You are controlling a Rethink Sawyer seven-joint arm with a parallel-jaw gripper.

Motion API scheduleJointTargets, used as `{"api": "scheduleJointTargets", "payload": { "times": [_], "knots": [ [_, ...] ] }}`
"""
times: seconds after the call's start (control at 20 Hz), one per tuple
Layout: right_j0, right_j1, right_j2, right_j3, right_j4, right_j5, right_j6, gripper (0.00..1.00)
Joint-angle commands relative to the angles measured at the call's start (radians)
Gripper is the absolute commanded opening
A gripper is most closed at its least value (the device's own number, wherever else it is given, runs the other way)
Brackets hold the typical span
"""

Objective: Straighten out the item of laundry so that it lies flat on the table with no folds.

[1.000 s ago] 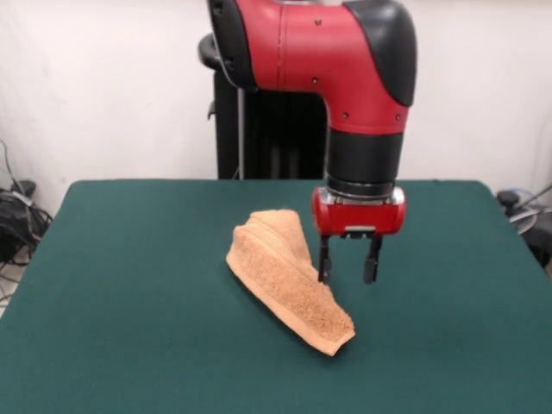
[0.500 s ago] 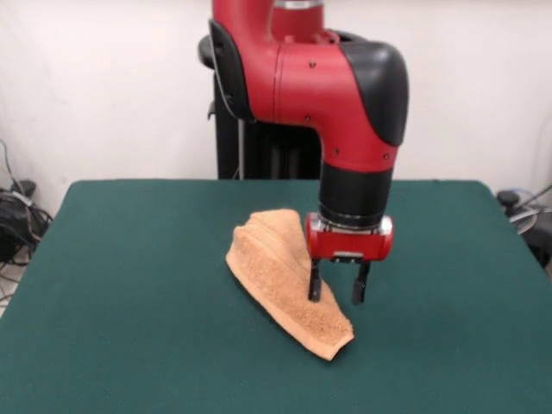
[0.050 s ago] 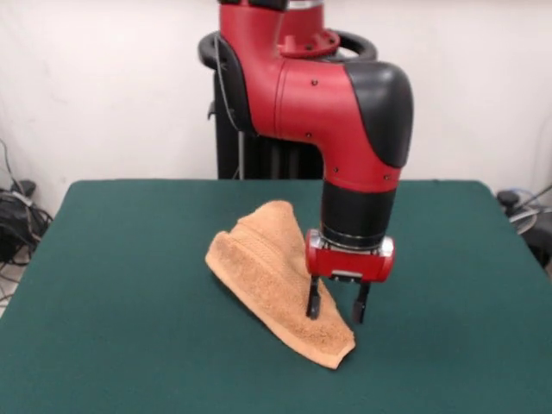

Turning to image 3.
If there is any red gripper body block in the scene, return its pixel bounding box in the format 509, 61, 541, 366
304, 229, 396, 285

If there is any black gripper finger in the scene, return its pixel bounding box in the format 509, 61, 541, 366
351, 283, 372, 323
304, 275, 323, 321

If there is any orange terry towel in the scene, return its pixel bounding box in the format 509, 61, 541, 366
204, 198, 357, 370

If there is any dark green table cloth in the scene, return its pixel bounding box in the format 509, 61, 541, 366
0, 179, 552, 414

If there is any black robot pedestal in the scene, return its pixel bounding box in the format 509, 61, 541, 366
198, 28, 379, 180

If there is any black cable tangle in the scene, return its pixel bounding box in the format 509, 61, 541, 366
0, 137, 55, 303

